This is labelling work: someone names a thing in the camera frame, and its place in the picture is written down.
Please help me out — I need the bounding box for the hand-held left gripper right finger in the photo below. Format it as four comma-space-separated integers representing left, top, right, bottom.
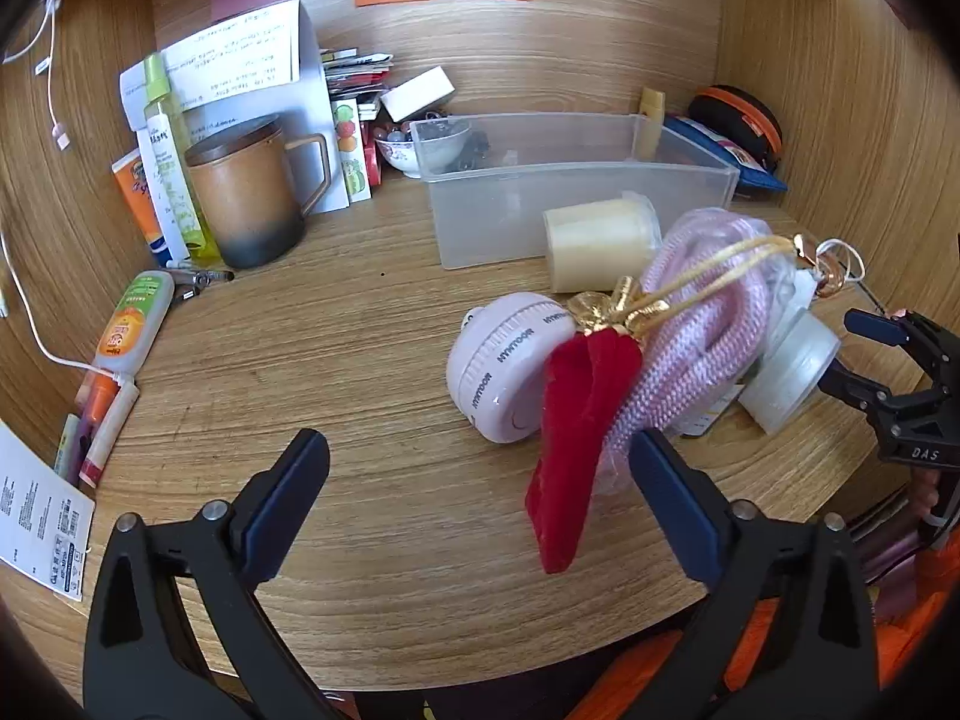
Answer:
628, 427, 880, 720

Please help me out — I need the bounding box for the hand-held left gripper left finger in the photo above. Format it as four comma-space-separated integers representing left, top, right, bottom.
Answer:
82, 429, 331, 720

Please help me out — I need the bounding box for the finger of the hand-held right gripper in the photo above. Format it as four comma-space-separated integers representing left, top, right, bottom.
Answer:
844, 307, 960, 391
817, 361, 938, 428

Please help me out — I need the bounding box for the white jar lid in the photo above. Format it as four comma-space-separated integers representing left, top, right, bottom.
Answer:
739, 307, 842, 436

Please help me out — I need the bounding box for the red velvet ornament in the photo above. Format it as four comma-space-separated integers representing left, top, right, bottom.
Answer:
525, 326, 644, 575

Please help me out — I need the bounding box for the pink cord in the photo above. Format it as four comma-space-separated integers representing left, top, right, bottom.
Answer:
600, 208, 815, 496

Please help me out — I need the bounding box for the gold bow bell ornament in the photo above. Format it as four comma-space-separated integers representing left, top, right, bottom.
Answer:
566, 231, 867, 338

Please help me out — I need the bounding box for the pink round timer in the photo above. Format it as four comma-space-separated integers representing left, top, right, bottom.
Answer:
446, 292, 578, 445

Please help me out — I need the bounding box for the cream round jar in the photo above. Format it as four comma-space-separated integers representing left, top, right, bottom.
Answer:
542, 193, 662, 293

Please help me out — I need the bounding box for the clear plastic bin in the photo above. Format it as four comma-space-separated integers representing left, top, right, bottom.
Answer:
409, 112, 741, 271

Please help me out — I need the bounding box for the wooden desktop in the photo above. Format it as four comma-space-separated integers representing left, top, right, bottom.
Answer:
15, 157, 931, 695

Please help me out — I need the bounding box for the person's right hand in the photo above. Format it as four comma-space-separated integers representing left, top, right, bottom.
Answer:
909, 469, 942, 517

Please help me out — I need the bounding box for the purple cloth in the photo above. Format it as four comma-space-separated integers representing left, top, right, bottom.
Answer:
851, 487, 927, 590

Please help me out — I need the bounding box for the white red lip balm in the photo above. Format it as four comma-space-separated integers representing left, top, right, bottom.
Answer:
79, 381, 141, 488

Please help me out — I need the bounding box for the orange marker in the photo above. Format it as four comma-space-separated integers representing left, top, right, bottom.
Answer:
71, 369, 122, 485

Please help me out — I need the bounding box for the blue patchwork pouch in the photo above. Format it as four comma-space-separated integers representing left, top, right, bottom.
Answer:
664, 116, 788, 194

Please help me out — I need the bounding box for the metal nail clipper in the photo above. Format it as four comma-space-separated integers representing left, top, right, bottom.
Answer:
166, 262, 235, 308

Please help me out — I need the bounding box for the green orange tube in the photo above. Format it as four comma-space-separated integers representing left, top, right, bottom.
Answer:
91, 270, 175, 376

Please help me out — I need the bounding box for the black orange zip case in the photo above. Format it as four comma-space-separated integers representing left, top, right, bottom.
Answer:
688, 85, 785, 173

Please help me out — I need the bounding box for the white paper tag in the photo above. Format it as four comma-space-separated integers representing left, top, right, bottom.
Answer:
0, 420, 97, 602

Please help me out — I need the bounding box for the brown ceramic mug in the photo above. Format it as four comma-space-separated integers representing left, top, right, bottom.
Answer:
184, 114, 333, 269

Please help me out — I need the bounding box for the yellow bottle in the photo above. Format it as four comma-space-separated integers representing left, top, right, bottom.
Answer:
637, 88, 667, 162

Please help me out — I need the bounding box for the white tube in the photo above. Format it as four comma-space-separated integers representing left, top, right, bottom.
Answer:
135, 111, 192, 265

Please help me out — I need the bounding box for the orange sunscreen tube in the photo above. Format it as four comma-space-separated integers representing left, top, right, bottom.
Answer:
111, 148, 167, 254

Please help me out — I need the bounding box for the green capped tall bottle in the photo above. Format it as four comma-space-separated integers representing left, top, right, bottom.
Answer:
142, 52, 222, 263

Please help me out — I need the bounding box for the fruit print book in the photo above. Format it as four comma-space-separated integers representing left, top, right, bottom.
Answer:
330, 97, 374, 203

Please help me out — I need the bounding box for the white floral bowl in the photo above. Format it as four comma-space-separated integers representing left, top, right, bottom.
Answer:
373, 118, 473, 179

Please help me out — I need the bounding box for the small white box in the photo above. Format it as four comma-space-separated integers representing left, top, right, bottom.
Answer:
379, 66, 457, 123

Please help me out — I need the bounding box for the stack of books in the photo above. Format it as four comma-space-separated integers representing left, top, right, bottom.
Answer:
321, 47, 395, 188

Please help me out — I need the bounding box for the grey desk organiser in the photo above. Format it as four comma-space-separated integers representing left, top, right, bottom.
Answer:
120, 0, 353, 211

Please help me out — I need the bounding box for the white cable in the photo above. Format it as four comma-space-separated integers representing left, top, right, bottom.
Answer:
0, 0, 72, 151
0, 232, 98, 372

